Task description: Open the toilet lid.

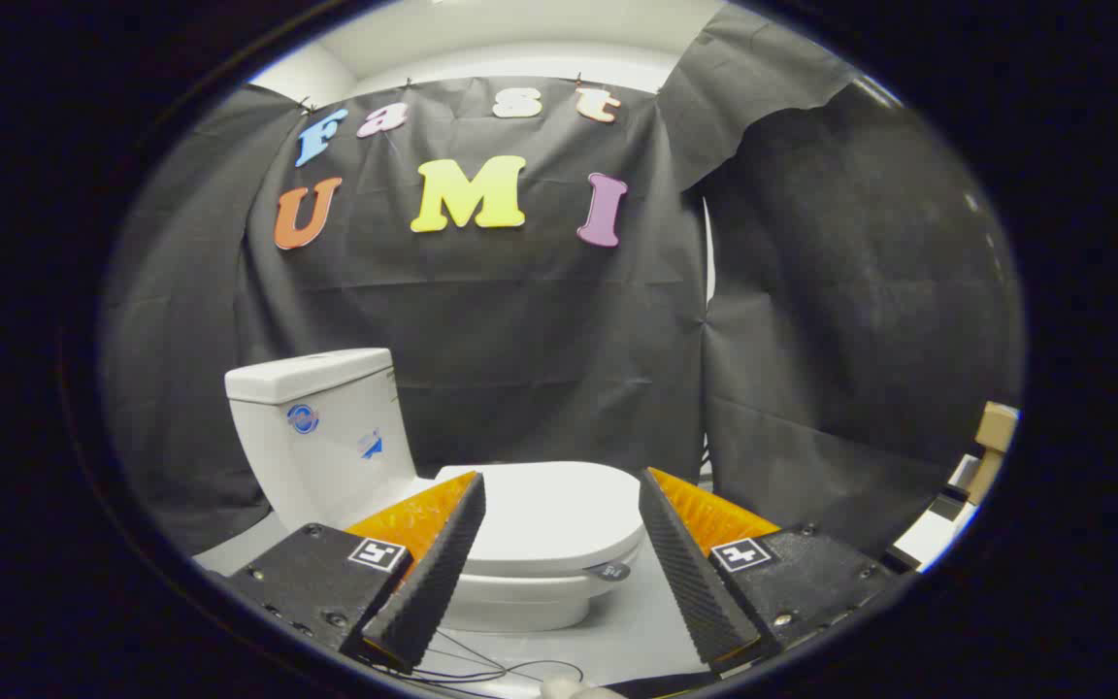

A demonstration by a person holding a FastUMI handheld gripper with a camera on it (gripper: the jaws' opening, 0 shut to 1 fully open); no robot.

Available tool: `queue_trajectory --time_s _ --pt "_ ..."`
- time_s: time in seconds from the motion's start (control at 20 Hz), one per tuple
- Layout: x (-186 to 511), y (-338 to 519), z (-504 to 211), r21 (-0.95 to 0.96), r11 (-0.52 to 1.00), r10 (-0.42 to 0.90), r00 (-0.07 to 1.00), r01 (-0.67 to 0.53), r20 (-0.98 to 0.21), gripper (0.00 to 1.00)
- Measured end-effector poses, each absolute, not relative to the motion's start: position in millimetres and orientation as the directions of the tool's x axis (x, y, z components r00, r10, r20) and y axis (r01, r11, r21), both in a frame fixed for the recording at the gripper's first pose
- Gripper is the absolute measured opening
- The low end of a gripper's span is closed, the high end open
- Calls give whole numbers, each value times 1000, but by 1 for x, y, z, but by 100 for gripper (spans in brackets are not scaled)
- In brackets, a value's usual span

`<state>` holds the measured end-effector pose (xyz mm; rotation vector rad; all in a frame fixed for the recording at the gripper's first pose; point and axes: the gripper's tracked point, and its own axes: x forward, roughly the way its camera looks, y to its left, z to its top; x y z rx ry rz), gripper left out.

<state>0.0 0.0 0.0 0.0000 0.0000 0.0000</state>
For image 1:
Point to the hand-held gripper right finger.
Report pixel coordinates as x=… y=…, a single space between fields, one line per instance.
x=690 y=573

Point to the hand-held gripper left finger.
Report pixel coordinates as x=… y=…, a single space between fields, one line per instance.
x=433 y=573

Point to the white toilet lid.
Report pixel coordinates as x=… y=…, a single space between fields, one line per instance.
x=549 y=510

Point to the white toilet seat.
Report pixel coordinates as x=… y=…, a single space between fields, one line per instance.
x=559 y=578

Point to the white toilet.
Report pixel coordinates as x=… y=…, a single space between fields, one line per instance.
x=326 y=456

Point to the white toilet tank cover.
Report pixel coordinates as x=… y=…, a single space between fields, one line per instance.
x=307 y=374

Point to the black backdrop cloth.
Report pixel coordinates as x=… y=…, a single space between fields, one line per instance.
x=540 y=330

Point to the cardboard box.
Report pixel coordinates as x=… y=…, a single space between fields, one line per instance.
x=994 y=432

